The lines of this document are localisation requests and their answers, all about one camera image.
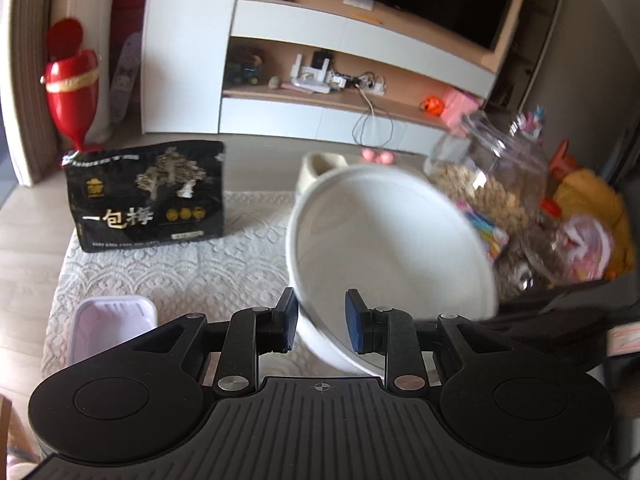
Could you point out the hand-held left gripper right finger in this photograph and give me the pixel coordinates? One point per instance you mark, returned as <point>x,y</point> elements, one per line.
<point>355,326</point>

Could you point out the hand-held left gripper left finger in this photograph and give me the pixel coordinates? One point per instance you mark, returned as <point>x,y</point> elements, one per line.
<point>289,321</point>

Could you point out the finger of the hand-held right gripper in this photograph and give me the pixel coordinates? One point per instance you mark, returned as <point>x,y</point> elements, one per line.
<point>550,310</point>

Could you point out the white printed paper bowl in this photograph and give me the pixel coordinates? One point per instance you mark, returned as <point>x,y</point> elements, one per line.
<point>390,240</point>

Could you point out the glass jar of seeds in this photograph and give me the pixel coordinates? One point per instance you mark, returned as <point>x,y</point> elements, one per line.
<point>530,270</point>

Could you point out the bag of pink candies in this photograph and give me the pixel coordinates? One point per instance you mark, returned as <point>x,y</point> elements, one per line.
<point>585,250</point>

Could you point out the pink candy packet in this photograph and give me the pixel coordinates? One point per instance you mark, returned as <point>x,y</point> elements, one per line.
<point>487,232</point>

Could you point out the white lace tablecloth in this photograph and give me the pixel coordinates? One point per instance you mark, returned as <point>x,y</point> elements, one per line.
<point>200,270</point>

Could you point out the yellow cloth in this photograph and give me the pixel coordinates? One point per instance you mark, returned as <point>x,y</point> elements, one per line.
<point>595,195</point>

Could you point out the large glass snack jar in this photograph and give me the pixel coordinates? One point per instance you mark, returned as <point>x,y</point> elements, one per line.
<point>495,175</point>

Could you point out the cream tissue box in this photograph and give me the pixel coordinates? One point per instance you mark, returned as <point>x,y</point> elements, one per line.
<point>325,162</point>

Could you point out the pink round toy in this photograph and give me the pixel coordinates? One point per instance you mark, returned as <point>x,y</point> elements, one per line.
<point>386,159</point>
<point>370,156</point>

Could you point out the red foil tray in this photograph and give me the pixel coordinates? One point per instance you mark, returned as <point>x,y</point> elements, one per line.
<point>110,320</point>

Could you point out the black snack bag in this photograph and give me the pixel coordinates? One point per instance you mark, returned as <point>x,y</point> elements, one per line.
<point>145,195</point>

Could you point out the pink box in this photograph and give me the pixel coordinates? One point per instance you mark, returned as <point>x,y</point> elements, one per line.
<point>462,107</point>

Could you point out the orange pumpkin toy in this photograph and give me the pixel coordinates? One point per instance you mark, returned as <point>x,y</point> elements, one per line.
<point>431,105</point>

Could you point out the white router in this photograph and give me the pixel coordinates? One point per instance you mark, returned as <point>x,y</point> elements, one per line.
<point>310,82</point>

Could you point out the small beige ornament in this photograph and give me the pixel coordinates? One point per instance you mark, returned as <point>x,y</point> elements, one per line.
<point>274,82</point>

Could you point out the white power strip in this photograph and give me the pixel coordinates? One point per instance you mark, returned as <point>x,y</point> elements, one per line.
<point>365,85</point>

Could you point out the white wooden shelf cabinet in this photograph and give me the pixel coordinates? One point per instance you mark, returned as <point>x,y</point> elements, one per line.
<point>185,60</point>

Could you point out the red vase ornament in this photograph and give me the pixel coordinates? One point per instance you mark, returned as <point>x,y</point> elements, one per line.
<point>70,90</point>

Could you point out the beige pleated curtain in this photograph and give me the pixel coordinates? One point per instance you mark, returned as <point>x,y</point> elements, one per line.
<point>25,60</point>

